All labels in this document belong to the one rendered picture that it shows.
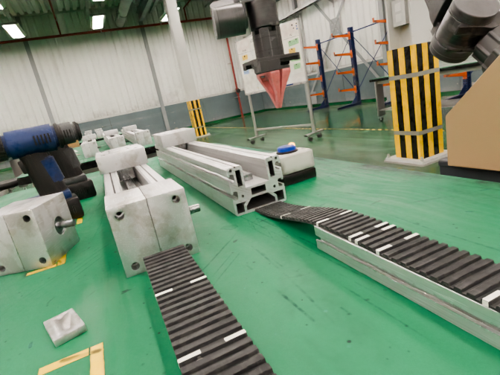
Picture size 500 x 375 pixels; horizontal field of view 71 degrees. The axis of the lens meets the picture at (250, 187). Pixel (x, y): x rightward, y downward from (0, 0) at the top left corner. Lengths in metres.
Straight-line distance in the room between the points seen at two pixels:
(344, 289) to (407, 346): 0.09
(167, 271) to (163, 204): 0.11
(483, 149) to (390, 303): 0.41
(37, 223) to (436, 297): 0.53
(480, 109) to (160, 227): 0.52
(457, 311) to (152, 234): 0.34
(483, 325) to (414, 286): 0.06
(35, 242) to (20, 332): 0.19
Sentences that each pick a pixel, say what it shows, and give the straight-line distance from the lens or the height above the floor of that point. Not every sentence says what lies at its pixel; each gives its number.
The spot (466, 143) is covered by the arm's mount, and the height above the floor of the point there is 0.82.
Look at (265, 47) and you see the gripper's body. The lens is 0.73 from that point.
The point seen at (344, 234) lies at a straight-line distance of 0.39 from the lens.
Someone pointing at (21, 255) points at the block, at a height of 0.81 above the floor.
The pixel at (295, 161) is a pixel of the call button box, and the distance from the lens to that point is 0.73.
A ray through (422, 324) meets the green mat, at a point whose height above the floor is 0.78.
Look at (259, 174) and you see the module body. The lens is 0.65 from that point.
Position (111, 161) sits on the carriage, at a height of 0.89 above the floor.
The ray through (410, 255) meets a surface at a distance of 0.34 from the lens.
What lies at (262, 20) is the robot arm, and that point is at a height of 1.10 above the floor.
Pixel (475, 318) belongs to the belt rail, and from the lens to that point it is 0.31.
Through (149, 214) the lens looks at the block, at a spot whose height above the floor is 0.85.
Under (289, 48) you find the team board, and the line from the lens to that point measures 6.27.
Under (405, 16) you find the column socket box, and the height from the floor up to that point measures 1.36.
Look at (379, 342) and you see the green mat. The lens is 0.30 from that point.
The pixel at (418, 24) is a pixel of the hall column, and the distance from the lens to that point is 3.77.
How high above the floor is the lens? 0.98
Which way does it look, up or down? 15 degrees down
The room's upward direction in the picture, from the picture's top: 12 degrees counter-clockwise
